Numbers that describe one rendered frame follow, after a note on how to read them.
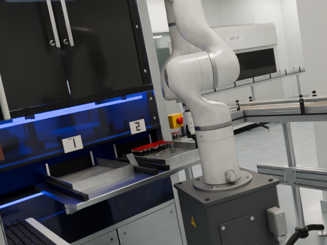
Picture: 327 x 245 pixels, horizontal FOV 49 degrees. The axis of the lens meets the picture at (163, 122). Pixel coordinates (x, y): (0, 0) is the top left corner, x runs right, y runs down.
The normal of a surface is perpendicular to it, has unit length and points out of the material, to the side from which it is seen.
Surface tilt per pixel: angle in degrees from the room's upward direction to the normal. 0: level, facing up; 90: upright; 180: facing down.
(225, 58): 68
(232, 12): 90
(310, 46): 90
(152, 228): 90
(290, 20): 90
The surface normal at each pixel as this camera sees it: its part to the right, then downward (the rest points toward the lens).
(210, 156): -0.48, 0.19
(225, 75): 0.16, 0.50
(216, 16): 0.58, -0.01
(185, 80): 0.09, 0.11
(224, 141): 0.36, 0.04
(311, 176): -0.79, 0.22
